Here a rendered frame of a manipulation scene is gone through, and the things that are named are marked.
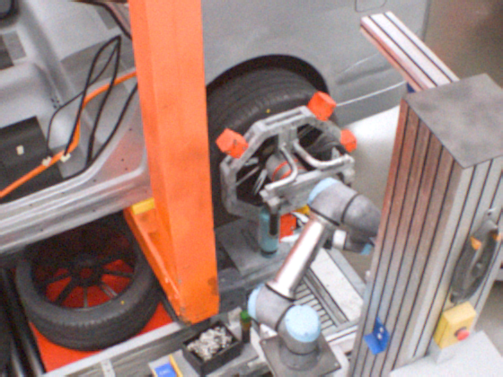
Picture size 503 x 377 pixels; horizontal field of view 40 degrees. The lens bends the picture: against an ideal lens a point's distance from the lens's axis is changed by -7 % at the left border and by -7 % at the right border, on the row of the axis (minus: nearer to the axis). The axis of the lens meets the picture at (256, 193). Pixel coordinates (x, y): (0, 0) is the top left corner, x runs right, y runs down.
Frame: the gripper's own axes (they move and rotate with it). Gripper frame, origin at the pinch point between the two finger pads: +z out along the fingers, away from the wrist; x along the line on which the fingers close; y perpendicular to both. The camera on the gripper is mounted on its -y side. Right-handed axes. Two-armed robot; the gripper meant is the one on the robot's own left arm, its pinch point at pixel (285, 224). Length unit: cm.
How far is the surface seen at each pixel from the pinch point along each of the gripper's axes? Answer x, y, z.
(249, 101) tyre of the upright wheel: 30, -33, 23
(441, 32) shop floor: 291, 83, -52
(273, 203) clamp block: -0.8, -12.0, 4.6
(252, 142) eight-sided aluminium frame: 16.3, -25.1, 17.7
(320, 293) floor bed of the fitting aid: 25, 75, -14
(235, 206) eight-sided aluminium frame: 10.1, 7.2, 23.5
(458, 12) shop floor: 327, 83, -63
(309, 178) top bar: 13.2, -15.0, -6.0
